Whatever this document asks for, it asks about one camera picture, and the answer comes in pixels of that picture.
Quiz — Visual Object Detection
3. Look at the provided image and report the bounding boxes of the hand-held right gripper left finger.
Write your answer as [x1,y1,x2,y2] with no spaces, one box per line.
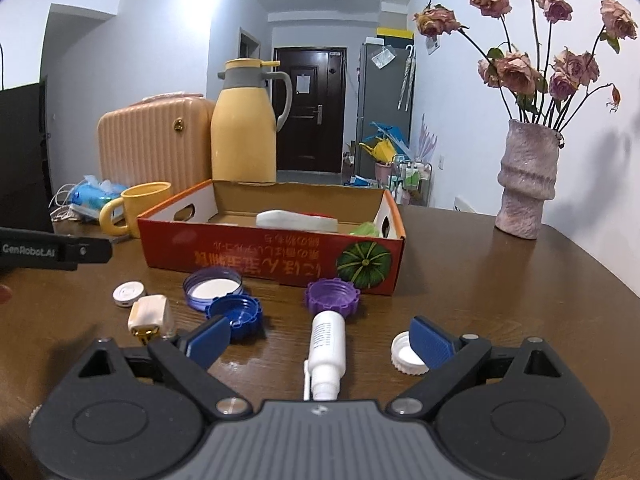
[62,314,253,421]

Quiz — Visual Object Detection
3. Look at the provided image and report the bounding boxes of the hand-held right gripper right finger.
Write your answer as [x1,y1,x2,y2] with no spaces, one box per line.
[386,316,577,421]

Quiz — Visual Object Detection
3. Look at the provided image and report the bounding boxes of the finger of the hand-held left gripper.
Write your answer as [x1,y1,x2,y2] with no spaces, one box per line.
[60,236,113,272]

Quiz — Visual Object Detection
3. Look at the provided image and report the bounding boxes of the small white bottle cap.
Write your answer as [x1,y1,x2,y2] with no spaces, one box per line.
[391,331,431,377]

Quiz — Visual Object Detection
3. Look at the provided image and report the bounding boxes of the blue ribbed cap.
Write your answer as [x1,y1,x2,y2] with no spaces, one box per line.
[206,294,264,342]

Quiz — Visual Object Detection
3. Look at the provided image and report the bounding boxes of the purple rimmed round lid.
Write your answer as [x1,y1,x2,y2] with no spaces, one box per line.
[182,267,246,312]

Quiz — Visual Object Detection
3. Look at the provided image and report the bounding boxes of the white round case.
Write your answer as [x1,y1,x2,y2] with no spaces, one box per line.
[112,281,147,309]

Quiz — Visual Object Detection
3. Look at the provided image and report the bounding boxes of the white plug charger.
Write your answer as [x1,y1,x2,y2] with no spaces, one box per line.
[128,294,177,347]

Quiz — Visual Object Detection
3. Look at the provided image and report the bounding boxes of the red cardboard box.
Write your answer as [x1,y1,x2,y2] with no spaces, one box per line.
[137,178,406,296]

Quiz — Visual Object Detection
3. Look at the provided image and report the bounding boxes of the white spray bottle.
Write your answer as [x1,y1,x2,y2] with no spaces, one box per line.
[301,311,347,402]

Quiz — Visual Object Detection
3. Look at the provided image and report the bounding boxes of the red and white lint brush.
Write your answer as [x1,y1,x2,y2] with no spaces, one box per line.
[256,209,339,234]

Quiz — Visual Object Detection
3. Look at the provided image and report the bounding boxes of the blue tissue pack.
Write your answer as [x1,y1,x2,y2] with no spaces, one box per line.
[70,175,128,221]

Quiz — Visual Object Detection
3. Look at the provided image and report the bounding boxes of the yellow mug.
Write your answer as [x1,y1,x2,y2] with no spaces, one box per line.
[99,181,172,239]

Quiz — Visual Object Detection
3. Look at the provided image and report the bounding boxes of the purple ribbed cap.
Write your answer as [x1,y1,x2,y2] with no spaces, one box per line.
[304,278,362,319]

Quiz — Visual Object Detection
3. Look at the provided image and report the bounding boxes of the pink ribbed suitcase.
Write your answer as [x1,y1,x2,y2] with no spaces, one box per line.
[97,92,217,193]

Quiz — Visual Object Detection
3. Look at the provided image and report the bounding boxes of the pink textured vase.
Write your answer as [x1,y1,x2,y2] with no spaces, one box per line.
[495,119,563,240]

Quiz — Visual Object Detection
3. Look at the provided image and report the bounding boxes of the yellow thermos jug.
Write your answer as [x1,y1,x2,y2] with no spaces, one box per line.
[210,58,293,183]

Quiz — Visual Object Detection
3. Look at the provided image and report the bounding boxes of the yellow watering can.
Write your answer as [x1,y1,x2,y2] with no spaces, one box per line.
[359,141,396,163]

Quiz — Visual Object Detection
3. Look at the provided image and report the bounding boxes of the dark entrance door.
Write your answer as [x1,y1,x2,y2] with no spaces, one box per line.
[272,46,347,173]

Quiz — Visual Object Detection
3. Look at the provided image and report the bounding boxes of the grey fridge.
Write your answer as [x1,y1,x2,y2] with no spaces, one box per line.
[356,42,416,181]

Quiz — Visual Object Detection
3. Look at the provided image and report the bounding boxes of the grey interior door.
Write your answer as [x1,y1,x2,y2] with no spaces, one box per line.
[237,27,261,61]

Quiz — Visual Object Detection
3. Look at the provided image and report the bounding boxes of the white folded umbrella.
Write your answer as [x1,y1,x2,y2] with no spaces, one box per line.
[397,44,417,111]

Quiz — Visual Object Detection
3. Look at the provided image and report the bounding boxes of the dried pink roses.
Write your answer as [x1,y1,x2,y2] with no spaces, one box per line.
[412,0,638,133]

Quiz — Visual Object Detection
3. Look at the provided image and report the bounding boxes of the clear zip bag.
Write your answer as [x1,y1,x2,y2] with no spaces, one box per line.
[371,46,397,70]

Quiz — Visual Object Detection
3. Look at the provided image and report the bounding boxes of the white cables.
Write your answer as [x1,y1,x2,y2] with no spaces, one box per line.
[50,185,83,223]

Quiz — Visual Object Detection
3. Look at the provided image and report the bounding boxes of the wire rack with bottles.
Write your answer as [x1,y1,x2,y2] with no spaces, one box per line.
[392,155,433,206]

